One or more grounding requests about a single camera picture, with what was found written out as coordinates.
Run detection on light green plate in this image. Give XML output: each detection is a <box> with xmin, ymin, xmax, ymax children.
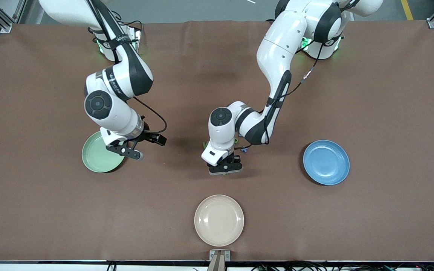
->
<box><xmin>82</xmin><ymin>131</ymin><xmax>127</xmax><ymax>173</ymax></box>

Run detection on beige plate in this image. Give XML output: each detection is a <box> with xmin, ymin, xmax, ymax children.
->
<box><xmin>194</xmin><ymin>195</ymin><xmax>245</xmax><ymax>247</ymax></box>

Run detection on blue plate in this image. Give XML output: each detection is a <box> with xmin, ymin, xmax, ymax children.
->
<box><xmin>303</xmin><ymin>140</ymin><xmax>350</xmax><ymax>186</ymax></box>

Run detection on brown table cover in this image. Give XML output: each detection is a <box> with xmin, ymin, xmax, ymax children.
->
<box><xmin>0</xmin><ymin>20</ymin><xmax>434</xmax><ymax>262</ymax></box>

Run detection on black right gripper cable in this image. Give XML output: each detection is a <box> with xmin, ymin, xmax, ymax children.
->
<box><xmin>87</xmin><ymin>0</ymin><xmax>167</xmax><ymax>133</ymax></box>

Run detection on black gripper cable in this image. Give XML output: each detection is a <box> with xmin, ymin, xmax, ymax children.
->
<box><xmin>87</xmin><ymin>0</ymin><xmax>167</xmax><ymax>133</ymax></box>
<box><xmin>236</xmin><ymin>0</ymin><xmax>357</xmax><ymax>150</ymax></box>

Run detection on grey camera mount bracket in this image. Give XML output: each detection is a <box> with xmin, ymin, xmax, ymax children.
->
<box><xmin>208</xmin><ymin>250</ymin><xmax>231</xmax><ymax>271</ymax></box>

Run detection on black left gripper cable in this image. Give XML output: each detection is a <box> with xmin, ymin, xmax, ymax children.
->
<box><xmin>236</xmin><ymin>0</ymin><xmax>357</xmax><ymax>150</ymax></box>

